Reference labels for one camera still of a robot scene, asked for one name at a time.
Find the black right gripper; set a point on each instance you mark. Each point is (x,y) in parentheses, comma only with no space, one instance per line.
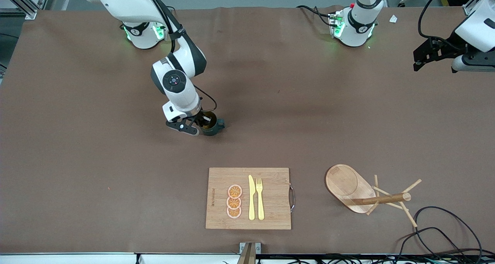
(201,119)

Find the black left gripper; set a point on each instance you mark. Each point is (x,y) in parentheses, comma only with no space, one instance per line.
(444,48)

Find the dark green ribbed mug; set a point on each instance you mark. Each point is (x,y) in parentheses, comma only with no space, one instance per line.
(212,131)

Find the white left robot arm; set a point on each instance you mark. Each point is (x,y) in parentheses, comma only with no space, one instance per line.
(357,28)

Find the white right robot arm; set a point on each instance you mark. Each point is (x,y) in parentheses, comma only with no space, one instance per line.
(181,90)

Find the small white paper tag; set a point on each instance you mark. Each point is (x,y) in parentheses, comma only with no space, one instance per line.
(393,19)

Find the toy orange slice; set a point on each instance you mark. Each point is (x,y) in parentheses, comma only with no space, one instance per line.
(233,213)
(234,191)
(233,203)

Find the yellow plastic knife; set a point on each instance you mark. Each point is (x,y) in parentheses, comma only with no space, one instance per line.
(251,202)

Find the brown table cover mat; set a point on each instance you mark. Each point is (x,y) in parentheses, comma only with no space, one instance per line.
(116,159)

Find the yellow plastic fork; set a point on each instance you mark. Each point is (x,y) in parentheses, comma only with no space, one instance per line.
(260,206)

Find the bamboo cutting board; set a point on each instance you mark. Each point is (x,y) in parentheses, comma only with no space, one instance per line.
(270,217)

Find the wooden mug tree stand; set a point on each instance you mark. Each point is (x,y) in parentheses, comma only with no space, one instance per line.
(340,183)

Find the white table edge strip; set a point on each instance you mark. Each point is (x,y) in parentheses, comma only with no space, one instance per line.
(77,259)

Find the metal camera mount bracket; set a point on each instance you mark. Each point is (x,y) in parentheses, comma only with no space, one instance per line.
(249,252)

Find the aluminium frame profile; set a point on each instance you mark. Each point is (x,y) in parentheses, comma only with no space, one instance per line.
(23,3)

